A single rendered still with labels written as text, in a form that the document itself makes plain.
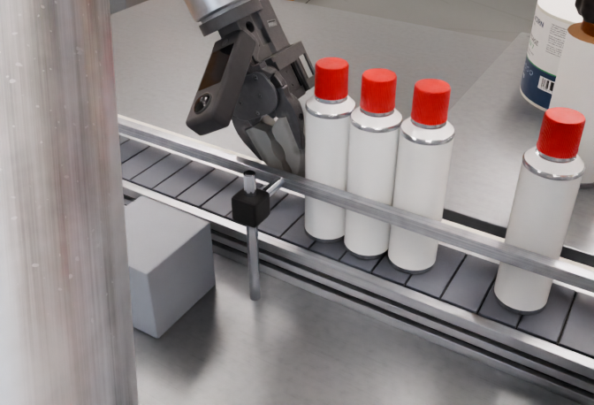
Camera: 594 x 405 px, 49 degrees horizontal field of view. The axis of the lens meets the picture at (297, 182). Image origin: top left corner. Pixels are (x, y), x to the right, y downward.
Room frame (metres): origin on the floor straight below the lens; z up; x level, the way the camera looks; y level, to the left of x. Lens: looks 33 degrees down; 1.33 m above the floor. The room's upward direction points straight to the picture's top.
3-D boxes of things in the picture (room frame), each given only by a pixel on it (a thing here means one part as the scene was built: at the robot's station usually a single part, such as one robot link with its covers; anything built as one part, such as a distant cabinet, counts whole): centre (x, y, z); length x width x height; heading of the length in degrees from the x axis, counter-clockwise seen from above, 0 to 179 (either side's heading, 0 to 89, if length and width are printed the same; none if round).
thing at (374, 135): (0.57, -0.08, 0.98); 0.05 x 0.05 x 0.20
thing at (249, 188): (0.55, 0.04, 0.91); 0.07 x 0.03 x 0.17; 149
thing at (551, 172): (0.48, -0.22, 0.98); 0.05 x 0.05 x 0.20
